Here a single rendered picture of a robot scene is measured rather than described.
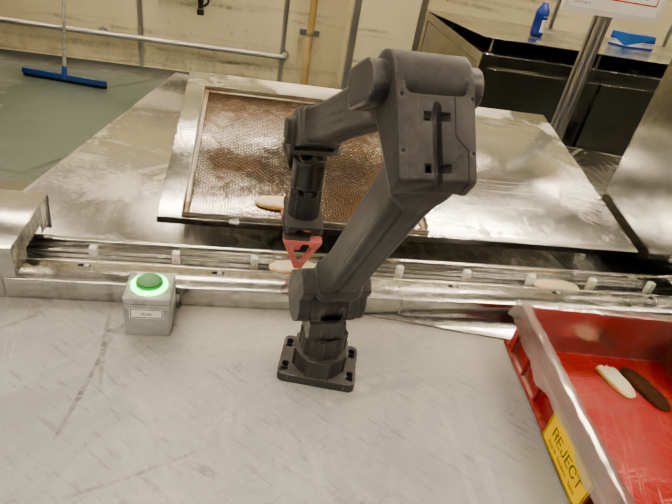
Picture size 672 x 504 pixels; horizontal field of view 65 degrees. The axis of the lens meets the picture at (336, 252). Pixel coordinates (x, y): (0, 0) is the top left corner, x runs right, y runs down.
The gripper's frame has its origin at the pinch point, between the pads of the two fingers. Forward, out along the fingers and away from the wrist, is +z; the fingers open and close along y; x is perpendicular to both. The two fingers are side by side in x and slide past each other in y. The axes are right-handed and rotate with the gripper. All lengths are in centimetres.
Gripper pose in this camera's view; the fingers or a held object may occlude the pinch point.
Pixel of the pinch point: (296, 254)
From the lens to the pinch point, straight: 98.8
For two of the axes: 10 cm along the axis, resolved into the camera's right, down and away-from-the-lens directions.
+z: -1.6, 8.2, 5.5
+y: 1.1, 5.7, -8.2
